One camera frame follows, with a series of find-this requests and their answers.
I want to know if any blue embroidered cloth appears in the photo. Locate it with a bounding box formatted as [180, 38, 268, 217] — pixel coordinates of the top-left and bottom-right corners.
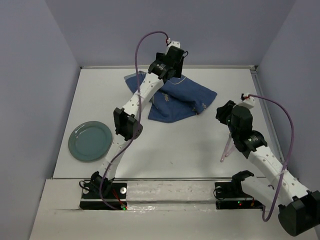
[124, 71, 218, 123]

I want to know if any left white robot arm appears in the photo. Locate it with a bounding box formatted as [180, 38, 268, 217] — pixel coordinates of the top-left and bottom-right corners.
[83, 41, 186, 199]

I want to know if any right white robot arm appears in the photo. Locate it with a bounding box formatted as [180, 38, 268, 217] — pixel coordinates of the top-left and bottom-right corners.
[215, 97, 320, 237]

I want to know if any dark blue mug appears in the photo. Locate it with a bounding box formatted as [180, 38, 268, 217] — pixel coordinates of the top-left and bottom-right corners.
[228, 125, 236, 133]

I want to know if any teal ceramic plate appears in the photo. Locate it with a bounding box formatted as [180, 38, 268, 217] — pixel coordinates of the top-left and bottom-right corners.
[68, 121, 113, 162]

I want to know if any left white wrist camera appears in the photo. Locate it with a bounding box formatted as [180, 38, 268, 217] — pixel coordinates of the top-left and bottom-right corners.
[165, 38, 181, 48]

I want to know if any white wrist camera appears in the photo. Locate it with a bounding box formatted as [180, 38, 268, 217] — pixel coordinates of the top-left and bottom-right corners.
[165, 38, 181, 48]
[238, 93, 255, 110]

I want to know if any pink handled fork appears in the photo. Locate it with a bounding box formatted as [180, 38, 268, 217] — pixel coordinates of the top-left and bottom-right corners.
[220, 133, 232, 163]

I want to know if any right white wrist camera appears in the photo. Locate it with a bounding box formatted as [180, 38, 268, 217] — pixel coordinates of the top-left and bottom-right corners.
[238, 93, 255, 110]

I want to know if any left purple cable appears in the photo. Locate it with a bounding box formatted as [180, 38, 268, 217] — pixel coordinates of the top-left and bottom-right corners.
[99, 30, 171, 210]

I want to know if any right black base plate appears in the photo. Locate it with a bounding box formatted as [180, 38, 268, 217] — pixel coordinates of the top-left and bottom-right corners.
[213, 182, 263, 210]

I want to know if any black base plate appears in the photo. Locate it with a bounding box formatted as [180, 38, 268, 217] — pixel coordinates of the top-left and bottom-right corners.
[79, 180, 128, 211]
[213, 182, 263, 210]

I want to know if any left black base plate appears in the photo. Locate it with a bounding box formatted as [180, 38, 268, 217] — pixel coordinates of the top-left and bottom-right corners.
[79, 180, 128, 211]

